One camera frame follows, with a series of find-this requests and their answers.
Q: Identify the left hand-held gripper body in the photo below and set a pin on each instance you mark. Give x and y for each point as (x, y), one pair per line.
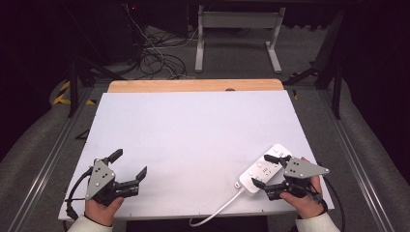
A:
(100, 176)

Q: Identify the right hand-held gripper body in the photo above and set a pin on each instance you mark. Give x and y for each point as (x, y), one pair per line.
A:
(301, 169)

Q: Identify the white power strip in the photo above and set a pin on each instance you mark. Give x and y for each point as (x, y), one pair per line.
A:
(262, 170)

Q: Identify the person's left hand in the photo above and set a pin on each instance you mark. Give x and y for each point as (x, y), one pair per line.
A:
(103, 210)

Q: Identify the person's right hand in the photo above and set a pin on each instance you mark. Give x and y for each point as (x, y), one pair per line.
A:
(305, 206)

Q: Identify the person's left white sleeve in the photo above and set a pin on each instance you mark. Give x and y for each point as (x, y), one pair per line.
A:
(88, 225)

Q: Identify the person's white sleeve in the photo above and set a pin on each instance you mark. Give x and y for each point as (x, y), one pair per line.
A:
(88, 225)
(317, 224)

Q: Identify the person's right white sleeve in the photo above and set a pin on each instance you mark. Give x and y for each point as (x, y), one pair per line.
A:
(317, 224)

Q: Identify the white board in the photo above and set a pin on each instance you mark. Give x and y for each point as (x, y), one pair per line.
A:
(193, 129)

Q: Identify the black metal stand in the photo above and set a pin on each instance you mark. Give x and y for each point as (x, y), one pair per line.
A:
(74, 87)
(335, 74)

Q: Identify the yellow black hazard tape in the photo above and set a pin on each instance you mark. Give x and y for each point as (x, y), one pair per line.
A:
(62, 95)

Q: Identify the wooden table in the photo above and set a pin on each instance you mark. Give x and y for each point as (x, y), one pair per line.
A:
(193, 85)

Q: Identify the aluminium floor rail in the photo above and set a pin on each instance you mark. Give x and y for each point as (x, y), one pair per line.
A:
(48, 164)
(354, 164)

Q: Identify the white metal stand frame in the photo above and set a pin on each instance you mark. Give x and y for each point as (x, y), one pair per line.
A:
(238, 20)

